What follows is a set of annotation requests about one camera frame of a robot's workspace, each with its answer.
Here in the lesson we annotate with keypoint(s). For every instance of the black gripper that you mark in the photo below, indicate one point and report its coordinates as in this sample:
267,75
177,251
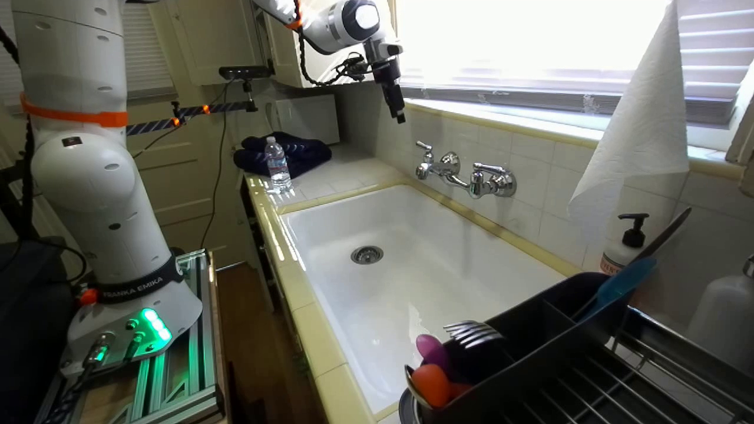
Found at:
388,67

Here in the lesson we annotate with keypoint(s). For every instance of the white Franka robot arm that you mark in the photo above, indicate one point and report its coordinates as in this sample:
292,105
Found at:
96,180

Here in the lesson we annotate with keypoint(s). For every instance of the dark blue cloth bundle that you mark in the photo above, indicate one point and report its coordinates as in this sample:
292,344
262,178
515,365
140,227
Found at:
303,151

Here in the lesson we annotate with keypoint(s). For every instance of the clear plastic water bottle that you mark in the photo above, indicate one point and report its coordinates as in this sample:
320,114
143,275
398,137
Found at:
276,167

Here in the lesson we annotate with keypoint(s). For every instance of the metal sink drain strainer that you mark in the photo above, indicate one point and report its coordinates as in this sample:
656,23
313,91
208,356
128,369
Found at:
367,255

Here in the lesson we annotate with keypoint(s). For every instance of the window with white blinds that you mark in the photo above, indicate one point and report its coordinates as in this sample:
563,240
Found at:
551,47

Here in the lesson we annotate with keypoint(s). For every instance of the white sink basin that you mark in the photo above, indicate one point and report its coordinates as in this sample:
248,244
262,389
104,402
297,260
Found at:
408,273

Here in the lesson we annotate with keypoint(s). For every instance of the cream cabinet door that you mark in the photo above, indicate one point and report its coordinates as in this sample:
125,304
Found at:
214,39

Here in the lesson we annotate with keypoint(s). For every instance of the black pole with orange clamps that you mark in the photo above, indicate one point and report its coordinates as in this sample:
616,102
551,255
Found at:
196,114

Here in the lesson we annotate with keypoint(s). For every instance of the metal forks bundle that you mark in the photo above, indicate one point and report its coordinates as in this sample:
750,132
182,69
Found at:
472,333

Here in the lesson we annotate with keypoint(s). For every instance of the white paper towel sheet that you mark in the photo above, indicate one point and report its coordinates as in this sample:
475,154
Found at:
639,119

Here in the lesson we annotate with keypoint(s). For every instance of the purple plastic utensil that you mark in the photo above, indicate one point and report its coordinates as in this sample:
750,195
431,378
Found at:
431,349

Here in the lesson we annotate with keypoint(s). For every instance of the soap dispenser with orange label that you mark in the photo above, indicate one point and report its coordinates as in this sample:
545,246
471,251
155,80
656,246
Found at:
624,251

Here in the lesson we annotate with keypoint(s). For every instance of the orange plastic utensil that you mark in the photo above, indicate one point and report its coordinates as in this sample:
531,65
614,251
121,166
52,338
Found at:
433,385

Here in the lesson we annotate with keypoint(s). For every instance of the dark dish drying rack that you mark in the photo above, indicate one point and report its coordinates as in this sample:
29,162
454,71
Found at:
566,369

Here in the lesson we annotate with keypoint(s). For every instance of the white plastic jug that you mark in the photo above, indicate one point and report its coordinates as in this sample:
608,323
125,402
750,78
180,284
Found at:
722,320

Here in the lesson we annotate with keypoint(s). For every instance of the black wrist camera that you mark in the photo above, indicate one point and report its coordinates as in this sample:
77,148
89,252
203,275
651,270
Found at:
354,67

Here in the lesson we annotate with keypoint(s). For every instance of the black stereo camera bar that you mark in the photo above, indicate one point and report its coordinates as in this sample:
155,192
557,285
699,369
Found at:
246,71

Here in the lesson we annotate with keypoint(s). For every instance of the aluminium frame robot table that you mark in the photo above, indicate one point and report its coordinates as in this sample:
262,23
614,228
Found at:
173,369

